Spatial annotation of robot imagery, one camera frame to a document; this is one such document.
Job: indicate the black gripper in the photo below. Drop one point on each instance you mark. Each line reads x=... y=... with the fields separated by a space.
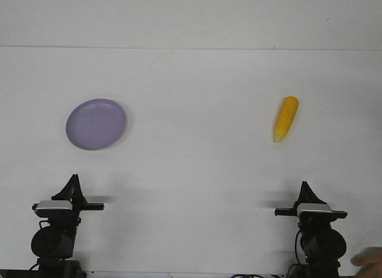
x=310 y=221
x=69 y=219

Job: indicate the purple round plate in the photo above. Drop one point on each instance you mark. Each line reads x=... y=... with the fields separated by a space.
x=96 y=124

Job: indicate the yellow corn cob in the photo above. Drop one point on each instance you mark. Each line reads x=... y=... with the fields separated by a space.
x=285 y=118

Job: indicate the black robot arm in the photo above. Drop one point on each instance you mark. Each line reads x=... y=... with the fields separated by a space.
x=53 y=244
x=322 y=246

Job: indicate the blurred person hand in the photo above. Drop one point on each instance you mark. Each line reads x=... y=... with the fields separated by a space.
x=369 y=262

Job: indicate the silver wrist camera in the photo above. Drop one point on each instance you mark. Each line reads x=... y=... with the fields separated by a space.
x=316 y=208
x=52 y=205

